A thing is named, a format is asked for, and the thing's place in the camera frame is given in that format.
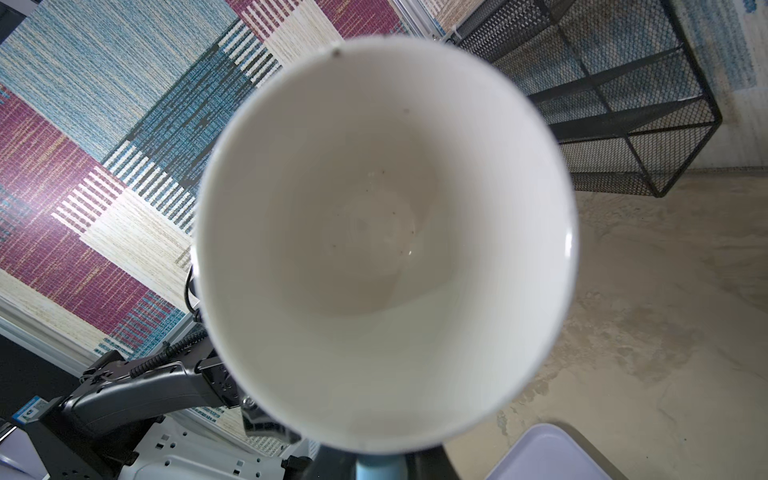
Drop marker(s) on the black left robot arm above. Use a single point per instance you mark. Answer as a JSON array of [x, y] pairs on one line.
[[116, 424]]

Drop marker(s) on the lavender silicone mat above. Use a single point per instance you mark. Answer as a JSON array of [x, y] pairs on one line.
[[545, 451]]

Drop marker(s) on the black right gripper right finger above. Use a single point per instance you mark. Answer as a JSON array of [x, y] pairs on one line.
[[430, 464]]

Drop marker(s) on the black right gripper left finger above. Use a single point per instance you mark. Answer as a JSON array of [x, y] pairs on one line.
[[331, 464]]

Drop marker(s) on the light blue ceramic mug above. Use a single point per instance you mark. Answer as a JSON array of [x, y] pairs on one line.
[[386, 248]]

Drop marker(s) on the black mesh wire shelf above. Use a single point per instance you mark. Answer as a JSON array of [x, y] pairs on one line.
[[617, 82]]

